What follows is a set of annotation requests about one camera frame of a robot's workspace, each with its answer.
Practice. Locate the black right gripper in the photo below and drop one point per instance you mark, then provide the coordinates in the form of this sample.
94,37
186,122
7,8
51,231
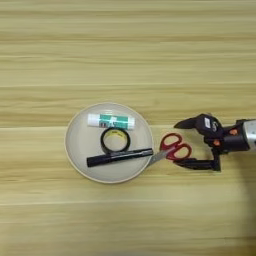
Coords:
233,138

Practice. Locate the black marker pen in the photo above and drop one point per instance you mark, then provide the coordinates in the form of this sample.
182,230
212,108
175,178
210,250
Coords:
113,157

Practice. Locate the white green glue stick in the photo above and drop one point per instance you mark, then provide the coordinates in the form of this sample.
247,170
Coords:
113,121

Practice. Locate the black box white label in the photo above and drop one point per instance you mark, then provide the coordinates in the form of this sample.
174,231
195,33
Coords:
208,124

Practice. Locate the black tape roll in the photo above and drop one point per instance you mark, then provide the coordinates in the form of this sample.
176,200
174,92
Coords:
103,141

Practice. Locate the beige round plate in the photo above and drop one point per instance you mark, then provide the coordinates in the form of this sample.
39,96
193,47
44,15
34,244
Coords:
80,146

